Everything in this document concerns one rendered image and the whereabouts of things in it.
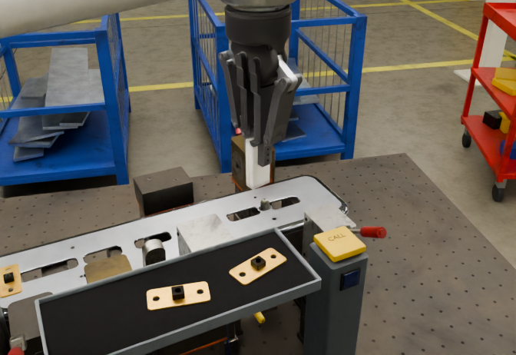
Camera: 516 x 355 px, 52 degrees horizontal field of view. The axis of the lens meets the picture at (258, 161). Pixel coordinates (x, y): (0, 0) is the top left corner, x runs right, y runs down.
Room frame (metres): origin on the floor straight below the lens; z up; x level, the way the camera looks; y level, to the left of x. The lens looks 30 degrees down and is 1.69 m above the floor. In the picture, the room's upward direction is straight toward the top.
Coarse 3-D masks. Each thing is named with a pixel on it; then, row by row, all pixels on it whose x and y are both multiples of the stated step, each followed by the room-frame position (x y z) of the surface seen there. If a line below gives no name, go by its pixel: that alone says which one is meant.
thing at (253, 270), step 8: (272, 248) 0.64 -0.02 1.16; (256, 256) 0.62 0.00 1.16; (264, 256) 0.62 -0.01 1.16; (280, 256) 0.62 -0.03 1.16; (240, 264) 0.60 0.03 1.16; (248, 264) 0.60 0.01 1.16; (256, 264) 0.59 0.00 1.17; (264, 264) 0.60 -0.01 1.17; (272, 264) 0.60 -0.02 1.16; (280, 264) 0.61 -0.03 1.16; (232, 272) 0.59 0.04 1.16; (240, 272) 0.59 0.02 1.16; (248, 272) 0.59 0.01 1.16; (256, 272) 0.59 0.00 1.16; (264, 272) 0.59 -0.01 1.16; (240, 280) 0.57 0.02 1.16; (248, 280) 0.57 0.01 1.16
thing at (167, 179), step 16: (144, 176) 1.07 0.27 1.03; (160, 176) 1.07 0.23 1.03; (176, 176) 1.07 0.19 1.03; (144, 192) 1.00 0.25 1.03; (160, 192) 1.01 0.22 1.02; (176, 192) 1.03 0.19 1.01; (192, 192) 1.04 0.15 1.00; (144, 208) 0.99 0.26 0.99; (160, 208) 1.01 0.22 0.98; (144, 240) 1.05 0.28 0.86; (160, 240) 1.01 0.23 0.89
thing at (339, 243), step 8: (328, 232) 0.68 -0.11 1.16; (336, 232) 0.68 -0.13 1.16; (344, 232) 0.68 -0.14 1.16; (320, 240) 0.66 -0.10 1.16; (328, 240) 0.66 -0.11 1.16; (336, 240) 0.66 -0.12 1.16; (344, 240) 0.66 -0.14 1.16; (352, 240) 0.66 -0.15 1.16; (328, 248) 0.64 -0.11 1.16; (336, 248) 0.64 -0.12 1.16; (344, 248) 0.64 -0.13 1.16; (352, 248) 0.64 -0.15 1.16; (360, 248) 0.65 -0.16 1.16; (328, 256) 0.64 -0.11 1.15; (336, 256) 0.63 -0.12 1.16; (344, 256) 0.63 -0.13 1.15
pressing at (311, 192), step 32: (256, 192) 1.04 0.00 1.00; (288, 192) 1.04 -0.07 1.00; (320, 192) 1.04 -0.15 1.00; (128, 224) 0.92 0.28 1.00; (160, 224) 0.92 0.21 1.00; (224, 224) 0.92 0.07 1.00; (256, 224) 0.92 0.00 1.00; (288, 224) 0.91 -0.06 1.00; (0, 256) 0.82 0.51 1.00; (32, 256) 0.82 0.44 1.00; (64, 256) 0.82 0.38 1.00; (128, 256) 0.82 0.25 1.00; (32, 288) 0.73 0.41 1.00; (64, 288) 0.73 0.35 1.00
